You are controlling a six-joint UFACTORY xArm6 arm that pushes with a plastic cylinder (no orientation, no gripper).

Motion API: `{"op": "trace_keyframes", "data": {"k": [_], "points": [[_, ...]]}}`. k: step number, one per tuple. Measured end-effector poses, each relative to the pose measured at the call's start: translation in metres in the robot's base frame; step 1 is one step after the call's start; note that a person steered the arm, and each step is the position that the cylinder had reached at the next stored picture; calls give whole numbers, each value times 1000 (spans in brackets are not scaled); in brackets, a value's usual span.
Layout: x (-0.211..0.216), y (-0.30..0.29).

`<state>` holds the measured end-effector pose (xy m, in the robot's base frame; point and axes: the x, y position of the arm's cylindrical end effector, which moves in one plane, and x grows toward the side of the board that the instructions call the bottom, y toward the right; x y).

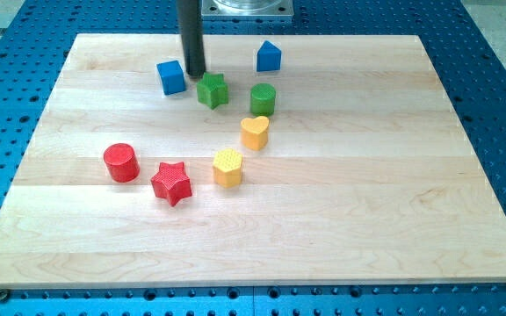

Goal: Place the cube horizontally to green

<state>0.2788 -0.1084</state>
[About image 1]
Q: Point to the light wooden board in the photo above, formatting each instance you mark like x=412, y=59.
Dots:
x=368, y=176

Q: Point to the blue wooden cube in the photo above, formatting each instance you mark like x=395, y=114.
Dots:
x=172, y=77

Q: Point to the red star block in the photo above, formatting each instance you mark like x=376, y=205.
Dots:
x=171, y=182

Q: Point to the green star block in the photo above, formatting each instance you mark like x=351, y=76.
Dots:
x=212, y=90

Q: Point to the green cylinder block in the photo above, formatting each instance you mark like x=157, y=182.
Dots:
x=262, y=99

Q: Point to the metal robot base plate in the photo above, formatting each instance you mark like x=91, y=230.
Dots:
x=247, y=9

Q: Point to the yellow hexagon block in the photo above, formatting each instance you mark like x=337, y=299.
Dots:
x=227, y=168

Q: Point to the blue triangular prism block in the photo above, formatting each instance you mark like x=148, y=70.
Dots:
x=268, y=57

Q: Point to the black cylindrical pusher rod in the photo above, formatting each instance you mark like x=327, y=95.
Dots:
x=191, y=33

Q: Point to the red cylinder block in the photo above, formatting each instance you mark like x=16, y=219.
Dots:
x=121, y=162

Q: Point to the left board clamp bolt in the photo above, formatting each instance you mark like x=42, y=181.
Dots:
x=4, y=295

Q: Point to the yellow heart block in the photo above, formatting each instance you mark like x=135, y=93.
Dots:
x=254, y=132

